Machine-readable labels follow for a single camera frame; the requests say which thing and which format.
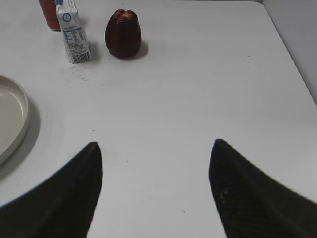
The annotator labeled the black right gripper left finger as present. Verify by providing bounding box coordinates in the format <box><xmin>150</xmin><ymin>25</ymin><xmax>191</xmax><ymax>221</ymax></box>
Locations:
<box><xmin>0</xmin><ymin>142</ymin><xmax>103</xmax><ymax>238</ymax></box>

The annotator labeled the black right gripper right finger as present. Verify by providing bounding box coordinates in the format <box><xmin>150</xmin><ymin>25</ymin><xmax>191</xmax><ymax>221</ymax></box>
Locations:
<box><xmin>209</xmin><ymin>139</ymin><xmax>317</xmax><ymax>238</ymax></box>

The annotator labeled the white blue milk carton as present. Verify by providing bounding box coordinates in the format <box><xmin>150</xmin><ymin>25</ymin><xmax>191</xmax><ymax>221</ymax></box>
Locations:
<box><xmin>55</xmin><ymin>0</ymin><xmax>92</xmax><ymax>64</ymax></box>

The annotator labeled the cream round plate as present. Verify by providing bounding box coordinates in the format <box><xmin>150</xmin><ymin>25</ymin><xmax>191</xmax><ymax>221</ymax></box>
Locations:
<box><xmin>0</xmin><ymin>75</ymin><xmax>30</xmax><ymax>164</ymax></box>

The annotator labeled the dark red wax apple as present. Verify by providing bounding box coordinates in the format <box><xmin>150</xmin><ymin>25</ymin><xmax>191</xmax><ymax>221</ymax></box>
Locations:
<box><xmin>105</xmin><ymin>9</ymin><xmax>142</xmax><ymax>58</ymax></box>

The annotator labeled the red can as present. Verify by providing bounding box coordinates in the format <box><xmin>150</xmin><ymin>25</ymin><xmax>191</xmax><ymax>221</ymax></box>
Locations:
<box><xmin>39</xmin><ymin>0</ymin><xmax>61</xmax><ymax>31</ymax></box>

